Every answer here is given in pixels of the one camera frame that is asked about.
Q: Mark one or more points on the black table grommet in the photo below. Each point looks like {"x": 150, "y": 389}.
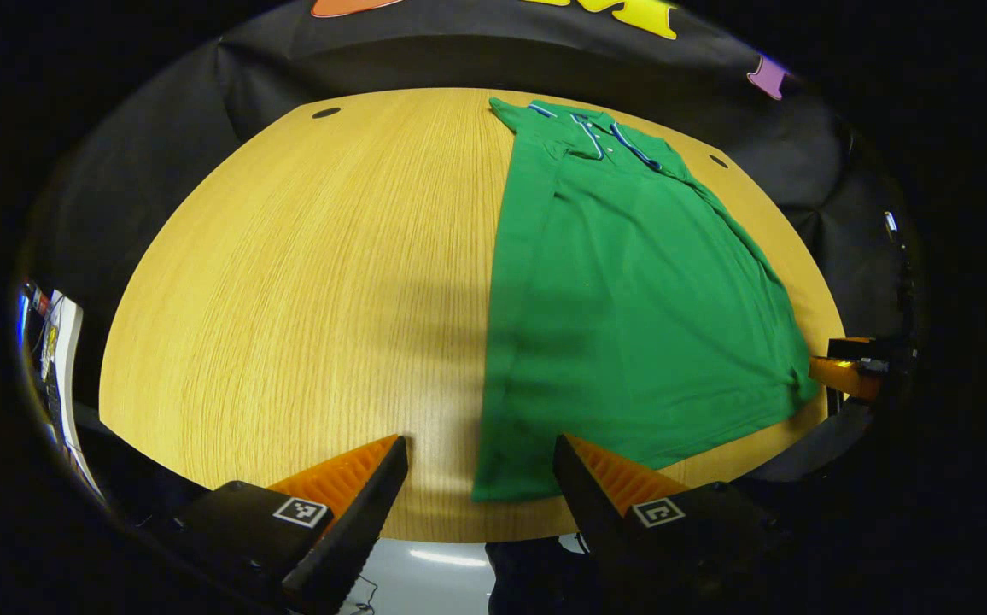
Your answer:
{"x": 718, "y": 161}
{"x": 325, "y": 112}

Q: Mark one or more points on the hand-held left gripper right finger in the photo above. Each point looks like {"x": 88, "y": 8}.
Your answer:
{"x": 592, "y": 521}

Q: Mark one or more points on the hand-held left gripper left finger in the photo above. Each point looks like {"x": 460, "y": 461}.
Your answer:
{"x": 361, "y": 525}

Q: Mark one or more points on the white side desk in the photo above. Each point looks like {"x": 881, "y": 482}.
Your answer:
{"x": 67, "y": 359}

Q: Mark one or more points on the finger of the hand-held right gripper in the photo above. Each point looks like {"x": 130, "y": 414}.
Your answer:
{"x": 843, "y": 377}
{"x": 886, "y": 348}

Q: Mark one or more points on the green T-shirt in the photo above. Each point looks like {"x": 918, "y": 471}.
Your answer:
{"x": 630, "y": 299}

